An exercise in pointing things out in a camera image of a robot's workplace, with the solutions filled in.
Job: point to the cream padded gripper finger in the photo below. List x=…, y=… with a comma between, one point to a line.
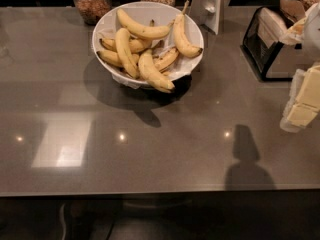
x=303, y=105

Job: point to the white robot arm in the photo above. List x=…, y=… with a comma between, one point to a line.
x=311, y=33

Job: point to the white paper bowl liner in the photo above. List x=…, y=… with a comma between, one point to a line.
x=107, y=28

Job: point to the right curved yellow banana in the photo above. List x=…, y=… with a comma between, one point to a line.
x=182, y=43

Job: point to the small inner yellow banana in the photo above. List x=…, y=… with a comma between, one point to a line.
x=163, y=62

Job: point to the white bowl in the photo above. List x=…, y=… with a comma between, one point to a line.
x=157, y=14

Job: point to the top long yellow banana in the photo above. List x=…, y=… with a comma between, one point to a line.
x=143, y=31

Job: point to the brown paper packet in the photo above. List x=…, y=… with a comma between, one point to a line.
x=293, y=10

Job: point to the white sign stand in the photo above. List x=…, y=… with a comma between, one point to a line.
x=209, y=13

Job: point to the glass jar with nuts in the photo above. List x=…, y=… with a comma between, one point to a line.
x=92, y=10

